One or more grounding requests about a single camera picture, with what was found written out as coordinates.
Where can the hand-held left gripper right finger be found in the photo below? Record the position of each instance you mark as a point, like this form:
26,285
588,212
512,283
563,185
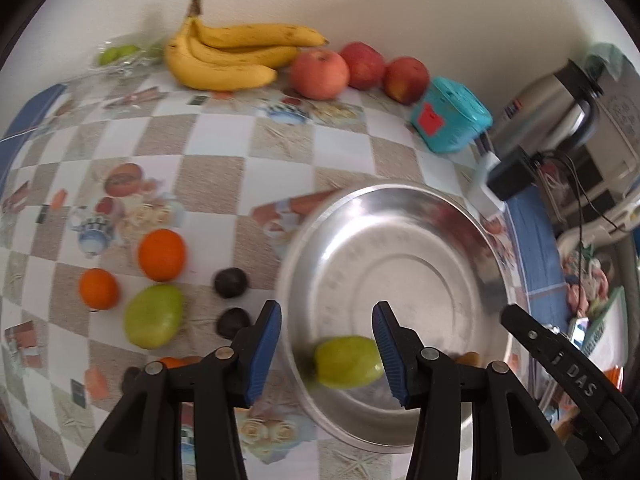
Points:
387,355

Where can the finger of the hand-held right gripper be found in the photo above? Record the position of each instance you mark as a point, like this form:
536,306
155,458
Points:
527,330

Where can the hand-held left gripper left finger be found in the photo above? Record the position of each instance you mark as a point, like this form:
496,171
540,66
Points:
262,355

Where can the green guava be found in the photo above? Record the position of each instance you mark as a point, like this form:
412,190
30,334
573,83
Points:
345,362
152,316

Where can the dark purple plum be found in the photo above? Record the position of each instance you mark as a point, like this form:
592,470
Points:
233,322
230,282
130,380

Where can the brown longan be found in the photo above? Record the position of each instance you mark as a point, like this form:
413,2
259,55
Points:
470,358

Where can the orange mandarin with stem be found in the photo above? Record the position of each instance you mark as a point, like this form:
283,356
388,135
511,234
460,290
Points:
172,361

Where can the stainless steel bowl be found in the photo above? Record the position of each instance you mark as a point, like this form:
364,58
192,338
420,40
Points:
400,260

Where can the black charger block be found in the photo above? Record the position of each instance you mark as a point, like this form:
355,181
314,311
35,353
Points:
512,177

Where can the printed checkered tablecloth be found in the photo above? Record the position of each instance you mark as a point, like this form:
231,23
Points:
280,160

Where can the white furniture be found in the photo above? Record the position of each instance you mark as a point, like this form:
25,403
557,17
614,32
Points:
615,125

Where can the stainless steel kettle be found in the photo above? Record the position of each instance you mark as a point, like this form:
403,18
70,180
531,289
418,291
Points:
545,105

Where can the teal toy house box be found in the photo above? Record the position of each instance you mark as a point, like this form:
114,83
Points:
450,115

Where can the red apple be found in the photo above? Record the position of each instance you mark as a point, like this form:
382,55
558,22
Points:
406,80
365,62

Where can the yellow banana bunch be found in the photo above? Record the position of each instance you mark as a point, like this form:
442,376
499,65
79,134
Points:
220,72

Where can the pale pink apple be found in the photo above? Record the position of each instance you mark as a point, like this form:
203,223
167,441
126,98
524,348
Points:
320,75

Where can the clear plastic bag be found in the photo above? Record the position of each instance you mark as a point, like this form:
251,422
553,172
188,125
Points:
135,62

